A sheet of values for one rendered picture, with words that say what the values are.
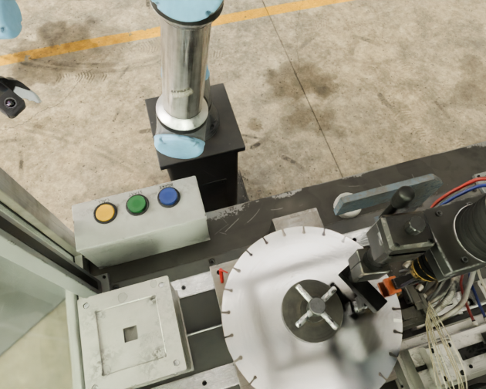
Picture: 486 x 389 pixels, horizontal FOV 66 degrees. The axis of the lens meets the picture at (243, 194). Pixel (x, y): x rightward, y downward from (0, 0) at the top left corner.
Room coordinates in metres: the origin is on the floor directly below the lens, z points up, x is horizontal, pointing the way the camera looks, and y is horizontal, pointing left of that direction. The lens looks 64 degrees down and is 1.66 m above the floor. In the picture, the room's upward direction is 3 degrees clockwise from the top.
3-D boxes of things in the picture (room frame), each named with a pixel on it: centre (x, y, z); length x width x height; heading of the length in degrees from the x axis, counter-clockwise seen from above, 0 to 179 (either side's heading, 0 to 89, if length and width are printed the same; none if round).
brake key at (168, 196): (0.35, 0.17, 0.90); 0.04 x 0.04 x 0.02
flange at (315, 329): (0.11, -0.14, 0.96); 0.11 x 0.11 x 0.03
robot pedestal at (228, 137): (0.67, 0.16, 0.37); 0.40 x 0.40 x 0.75; 18
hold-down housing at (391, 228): (0.16, -0.20, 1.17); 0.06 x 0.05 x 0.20; 99
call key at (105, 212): (0.31, 0.30, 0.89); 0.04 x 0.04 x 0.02
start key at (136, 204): (0.33, 0.23, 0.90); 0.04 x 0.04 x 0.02
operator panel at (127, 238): (0.32, 0.23, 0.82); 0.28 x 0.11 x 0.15; 108
